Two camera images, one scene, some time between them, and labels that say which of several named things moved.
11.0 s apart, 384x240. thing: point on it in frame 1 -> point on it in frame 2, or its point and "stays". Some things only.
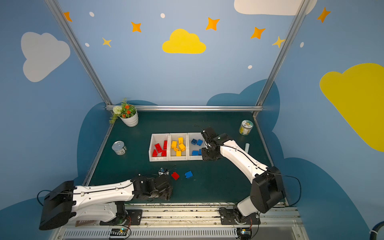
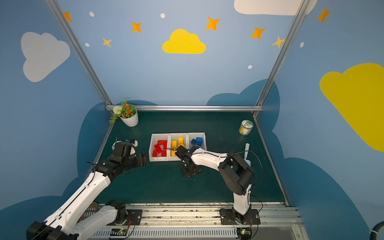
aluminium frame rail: (259, 107) stays
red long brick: (158, 148) stays
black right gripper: (208, 144) -> (190, 167)
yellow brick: (174, 144) stays
